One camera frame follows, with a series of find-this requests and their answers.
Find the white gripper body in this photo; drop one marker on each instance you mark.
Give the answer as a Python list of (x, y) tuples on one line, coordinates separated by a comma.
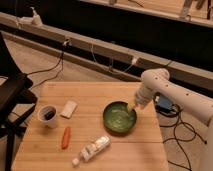
[(143, 96)]

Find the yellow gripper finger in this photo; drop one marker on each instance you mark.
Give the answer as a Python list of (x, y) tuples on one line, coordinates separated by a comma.
[(131, 106)]

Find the green ceramic bowl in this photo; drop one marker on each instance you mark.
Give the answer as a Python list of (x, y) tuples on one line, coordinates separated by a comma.
[(117, 118)]

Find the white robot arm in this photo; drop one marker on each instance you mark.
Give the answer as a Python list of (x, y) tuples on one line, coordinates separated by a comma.
[(157, 81)]

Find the blue power box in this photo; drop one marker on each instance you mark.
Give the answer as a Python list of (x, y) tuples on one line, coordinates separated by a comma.
[(164, 104)]

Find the white sponge block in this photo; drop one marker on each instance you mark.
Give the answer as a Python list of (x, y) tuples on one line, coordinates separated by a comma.
[(68, 109)]

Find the orange carrot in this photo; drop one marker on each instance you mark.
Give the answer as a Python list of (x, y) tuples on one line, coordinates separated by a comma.
[(66, 138)]

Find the white paper cup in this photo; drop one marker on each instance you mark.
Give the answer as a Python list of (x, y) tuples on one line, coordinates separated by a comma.
[(48, 116)]

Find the black chair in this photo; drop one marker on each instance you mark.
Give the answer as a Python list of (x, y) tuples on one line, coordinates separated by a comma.
[(15, 90)]

